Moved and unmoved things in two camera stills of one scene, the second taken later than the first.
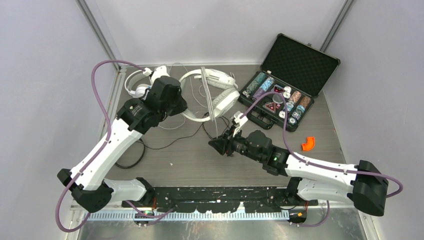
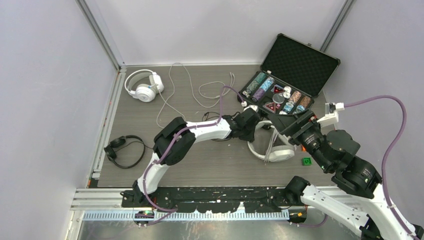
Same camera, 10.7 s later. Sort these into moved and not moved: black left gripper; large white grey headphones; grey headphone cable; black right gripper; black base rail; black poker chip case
Moved: black left gripper; black right gripper; grey headphone cable; large white grey headphones
Not moved: black poker chip case; black base rail
